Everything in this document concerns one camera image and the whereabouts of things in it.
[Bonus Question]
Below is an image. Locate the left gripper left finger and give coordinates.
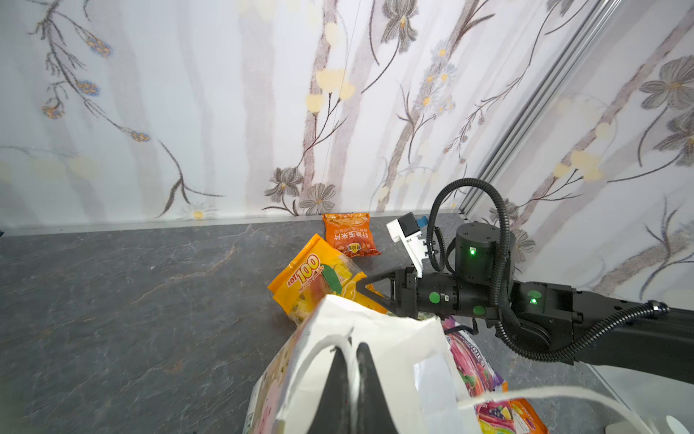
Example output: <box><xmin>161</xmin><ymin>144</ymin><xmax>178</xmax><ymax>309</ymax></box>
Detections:
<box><xmin>307</xmin><ymin>348</ymin><xmax>351</xmax><ymax>434</ymax></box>

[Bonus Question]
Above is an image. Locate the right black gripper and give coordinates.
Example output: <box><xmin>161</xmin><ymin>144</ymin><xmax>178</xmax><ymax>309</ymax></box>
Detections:
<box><xmin>357</xmin><ymin>267</ymin><xmax>488</xmax><ymax>318</ymax></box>

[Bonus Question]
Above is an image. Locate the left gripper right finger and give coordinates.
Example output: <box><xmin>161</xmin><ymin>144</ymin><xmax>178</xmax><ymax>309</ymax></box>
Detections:
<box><xmin>354</xmin><ymin>343</ymin><xmax>399</xmax><ymax>434</ymax></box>

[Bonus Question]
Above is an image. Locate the white paper bag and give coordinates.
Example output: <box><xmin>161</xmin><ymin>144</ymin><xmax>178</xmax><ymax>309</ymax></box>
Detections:
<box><xmin>244</xmin><ymin>296</ymin><xmax>649</xmax><ymax>433</ymax></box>

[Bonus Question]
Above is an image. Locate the yellow mango candy bag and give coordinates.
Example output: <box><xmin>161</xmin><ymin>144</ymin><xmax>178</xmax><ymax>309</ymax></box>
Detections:
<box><xmin>269</xmin><ymin>234</ymin><xmax>386</xmax><ymax>325</ymax></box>

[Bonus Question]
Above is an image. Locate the purple candy bag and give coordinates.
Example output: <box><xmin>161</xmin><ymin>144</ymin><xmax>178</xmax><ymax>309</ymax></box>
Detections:
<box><xmin>446</xmin><ymin>328</ymin><xmax>516</xmax><ymax>433</ymax></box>

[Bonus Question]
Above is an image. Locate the orange snack bag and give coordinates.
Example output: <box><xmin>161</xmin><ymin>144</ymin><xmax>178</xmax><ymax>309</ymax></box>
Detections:
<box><xmin>509</xmin><ymin>399</ymin><xmax>549</xmax><ymax>434</ymax></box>

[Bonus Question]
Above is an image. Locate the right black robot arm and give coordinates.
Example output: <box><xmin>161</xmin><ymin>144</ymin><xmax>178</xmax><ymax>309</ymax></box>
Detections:
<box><xmin>357</xmin><ymin>178</ymin><xmax>693</xmax><ymax>383</ymax></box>

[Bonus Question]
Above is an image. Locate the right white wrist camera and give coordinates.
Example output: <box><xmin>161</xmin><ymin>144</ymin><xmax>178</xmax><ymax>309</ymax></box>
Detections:
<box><xmin>387</xmin><ymin>213</ymin><xmax>428</xmax><ymax>278</ymax></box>

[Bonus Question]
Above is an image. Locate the orange chip bag by wall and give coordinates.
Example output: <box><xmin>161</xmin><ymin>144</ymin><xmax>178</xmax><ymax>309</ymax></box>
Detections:
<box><xmin>323</xmin><ymin>213</ymin><xmax>381</xmax><ymax>258</ymax></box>

